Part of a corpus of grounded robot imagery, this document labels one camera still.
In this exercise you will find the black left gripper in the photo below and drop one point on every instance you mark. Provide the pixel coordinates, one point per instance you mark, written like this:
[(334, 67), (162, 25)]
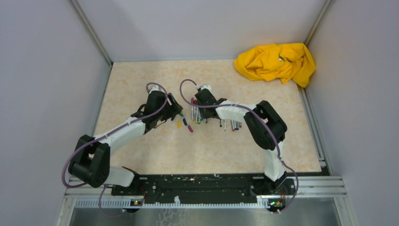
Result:
[(174, 108)]

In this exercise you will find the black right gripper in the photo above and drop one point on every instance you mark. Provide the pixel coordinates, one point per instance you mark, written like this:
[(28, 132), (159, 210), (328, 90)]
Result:
[(203, 115)]

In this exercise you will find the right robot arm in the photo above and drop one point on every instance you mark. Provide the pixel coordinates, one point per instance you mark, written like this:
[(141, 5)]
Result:
[(265, 125)]

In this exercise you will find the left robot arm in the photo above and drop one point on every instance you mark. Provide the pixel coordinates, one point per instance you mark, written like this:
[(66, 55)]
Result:
[(91, 160)]

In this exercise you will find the marker, brown cap, yellow end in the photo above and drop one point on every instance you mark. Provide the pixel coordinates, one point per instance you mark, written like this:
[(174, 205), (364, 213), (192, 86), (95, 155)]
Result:
[(195, 112)]

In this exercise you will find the marker, purple cap, yellow end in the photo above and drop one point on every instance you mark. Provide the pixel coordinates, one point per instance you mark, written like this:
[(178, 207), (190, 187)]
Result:
[(193, 109)]

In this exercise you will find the yellow cloth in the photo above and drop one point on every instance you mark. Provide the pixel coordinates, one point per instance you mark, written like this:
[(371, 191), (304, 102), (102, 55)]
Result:
[(285, 62)]

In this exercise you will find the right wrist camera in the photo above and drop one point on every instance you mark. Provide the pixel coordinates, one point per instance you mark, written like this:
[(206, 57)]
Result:
[(204, 89)]

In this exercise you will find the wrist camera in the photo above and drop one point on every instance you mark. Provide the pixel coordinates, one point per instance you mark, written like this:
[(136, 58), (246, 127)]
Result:
[(154, 88), (204, 89)]

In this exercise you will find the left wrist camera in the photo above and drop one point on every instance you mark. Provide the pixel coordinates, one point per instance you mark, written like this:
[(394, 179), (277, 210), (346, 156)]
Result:
[(154, 88)]

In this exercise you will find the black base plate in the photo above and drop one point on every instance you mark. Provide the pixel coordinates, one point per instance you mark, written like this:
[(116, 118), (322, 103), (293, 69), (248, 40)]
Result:
[(203, 188)]

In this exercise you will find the aluminium frame rail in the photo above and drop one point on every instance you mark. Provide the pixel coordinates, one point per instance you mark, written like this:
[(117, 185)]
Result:
[(308, 185)]

